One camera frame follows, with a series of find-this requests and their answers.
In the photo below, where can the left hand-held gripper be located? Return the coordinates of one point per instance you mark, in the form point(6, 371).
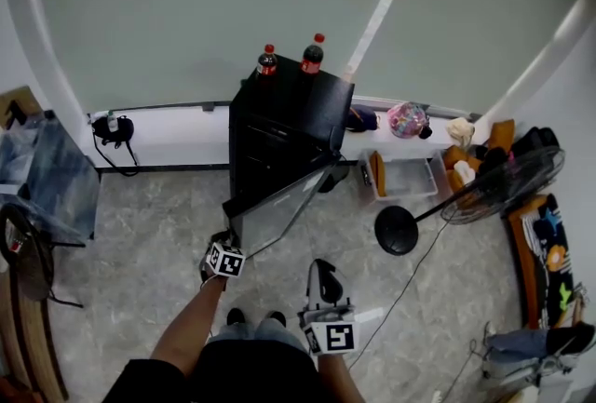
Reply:
point(226, 261)

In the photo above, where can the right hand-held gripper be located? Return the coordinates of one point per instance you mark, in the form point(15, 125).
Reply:
point(335, 336)

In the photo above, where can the black mini fridge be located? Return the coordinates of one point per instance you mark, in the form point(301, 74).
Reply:
point(298, 103)

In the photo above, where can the person's left forearm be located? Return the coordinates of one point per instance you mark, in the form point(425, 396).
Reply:
point(191, 331)

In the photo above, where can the black shoulder bag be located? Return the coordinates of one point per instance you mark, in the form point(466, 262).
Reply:
point(123, 129)

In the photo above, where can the person's right forearm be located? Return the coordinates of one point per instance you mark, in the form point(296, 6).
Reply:
point(340, 378)

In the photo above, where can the person's right shoe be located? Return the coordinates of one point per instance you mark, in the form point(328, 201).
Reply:
point(275, 318)

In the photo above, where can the person's shoe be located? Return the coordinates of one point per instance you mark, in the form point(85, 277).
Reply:
point(275, 318)
point(236, 316)

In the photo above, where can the person's left shoe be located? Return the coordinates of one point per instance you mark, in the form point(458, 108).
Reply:
point(236, 316)

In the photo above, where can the white window ledge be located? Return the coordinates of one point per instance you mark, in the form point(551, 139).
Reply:
point(186, 136)

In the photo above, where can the small black device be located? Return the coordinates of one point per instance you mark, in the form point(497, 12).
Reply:
point(366, 175)

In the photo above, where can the person's black shirt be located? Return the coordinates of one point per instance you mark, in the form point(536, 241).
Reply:
point(233, 373)

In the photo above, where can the orange flat pouch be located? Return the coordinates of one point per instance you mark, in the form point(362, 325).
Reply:
point(378, 175)

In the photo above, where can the clear plastic storage bin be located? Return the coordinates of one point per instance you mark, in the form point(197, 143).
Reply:
point(405, 180)
point(437, 168)

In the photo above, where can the small clear bottle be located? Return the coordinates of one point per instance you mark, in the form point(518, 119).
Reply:
point(112, 122)

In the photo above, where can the small cola bottle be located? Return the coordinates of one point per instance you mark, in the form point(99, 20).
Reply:
point(266, 63)

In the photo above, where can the navy blue pouch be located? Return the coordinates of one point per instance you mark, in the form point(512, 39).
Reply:
point(363, 118)

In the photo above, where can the white plush toy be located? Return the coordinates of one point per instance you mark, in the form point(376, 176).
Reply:
point(464, 169)

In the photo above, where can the small black case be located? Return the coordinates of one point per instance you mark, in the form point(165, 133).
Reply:
point(425, 132)

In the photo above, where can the grey-blue garment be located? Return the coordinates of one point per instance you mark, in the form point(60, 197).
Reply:
point(517, 343)

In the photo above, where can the dark brown chair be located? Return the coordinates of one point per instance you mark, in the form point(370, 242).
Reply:
point(28, 261)

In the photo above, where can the large cola bottle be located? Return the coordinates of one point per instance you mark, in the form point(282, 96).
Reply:
point(311, 59)

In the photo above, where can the cream cloth bundle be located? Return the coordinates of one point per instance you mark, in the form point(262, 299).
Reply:
point(461, 131)

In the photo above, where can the orange-edged patterned mat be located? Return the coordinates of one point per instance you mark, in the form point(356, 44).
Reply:
point(545, 252)

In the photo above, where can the wooden planks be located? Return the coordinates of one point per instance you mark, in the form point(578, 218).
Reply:
point(28, 345)

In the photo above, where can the brown cardboard sheet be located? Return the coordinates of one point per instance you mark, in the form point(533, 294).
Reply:
point(30, 98)

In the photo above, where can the black garment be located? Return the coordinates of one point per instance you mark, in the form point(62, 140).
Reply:
point(572, 338)

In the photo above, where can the black backpack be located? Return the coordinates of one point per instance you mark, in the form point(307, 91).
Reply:
point(535, 140)

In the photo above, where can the narrow grey roller blind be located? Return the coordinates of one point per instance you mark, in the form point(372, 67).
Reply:
point(475, 19)

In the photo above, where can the black pedestal fan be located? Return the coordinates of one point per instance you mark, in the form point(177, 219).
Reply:
point(396, 231)

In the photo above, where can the black metal bracket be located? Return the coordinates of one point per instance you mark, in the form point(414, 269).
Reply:
point(16, 115)

